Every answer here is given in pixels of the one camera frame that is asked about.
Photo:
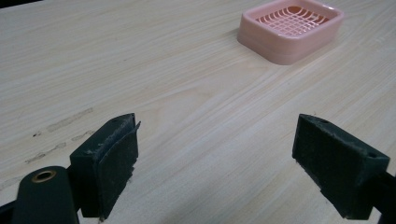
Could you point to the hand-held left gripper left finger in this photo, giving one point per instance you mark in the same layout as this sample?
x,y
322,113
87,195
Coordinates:
x,y
106,161

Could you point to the pink plastic soap dish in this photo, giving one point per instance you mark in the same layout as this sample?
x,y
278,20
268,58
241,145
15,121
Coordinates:
x,y
291,34

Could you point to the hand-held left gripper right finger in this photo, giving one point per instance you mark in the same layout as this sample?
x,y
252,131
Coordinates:
x,y
339,161

